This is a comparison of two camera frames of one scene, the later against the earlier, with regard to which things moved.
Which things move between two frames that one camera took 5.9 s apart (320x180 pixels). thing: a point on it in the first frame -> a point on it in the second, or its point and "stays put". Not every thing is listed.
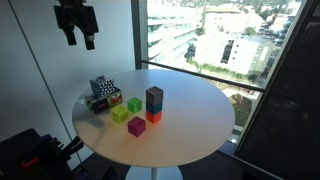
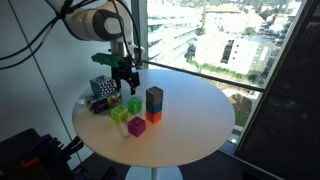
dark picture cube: x=97 y=104 stays put
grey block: x=154 y=95 stays put
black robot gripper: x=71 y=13 -> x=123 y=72
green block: x=134 y=104 stays put
